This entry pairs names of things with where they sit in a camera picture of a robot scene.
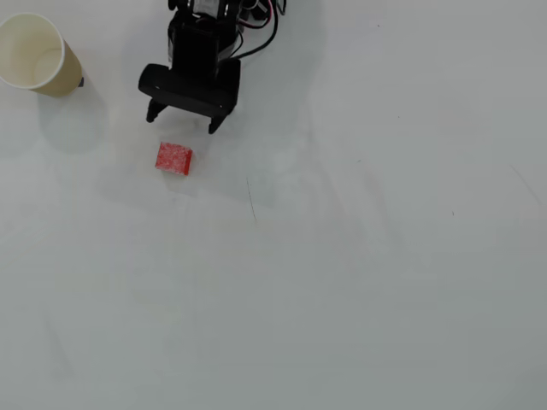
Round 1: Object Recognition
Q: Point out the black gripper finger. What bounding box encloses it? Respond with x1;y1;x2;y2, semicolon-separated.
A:
145;97;168;124
207;108;234;135

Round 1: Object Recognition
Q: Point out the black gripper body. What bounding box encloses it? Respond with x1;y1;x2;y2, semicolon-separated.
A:
168;17;243;72

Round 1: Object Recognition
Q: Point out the red foam cube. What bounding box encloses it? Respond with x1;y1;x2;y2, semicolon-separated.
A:
155;141;194;177

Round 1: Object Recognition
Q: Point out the beige paper cup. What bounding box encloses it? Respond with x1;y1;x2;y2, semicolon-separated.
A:
0;12;83;98

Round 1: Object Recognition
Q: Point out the black wrist webcam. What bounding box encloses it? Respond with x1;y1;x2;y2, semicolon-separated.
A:
137;59;242;120

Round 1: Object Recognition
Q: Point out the pink wire bundle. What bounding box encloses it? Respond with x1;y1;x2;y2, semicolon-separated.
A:
245;0;279;30

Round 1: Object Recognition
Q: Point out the black cable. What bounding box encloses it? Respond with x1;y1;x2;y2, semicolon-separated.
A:
233;0;288;59

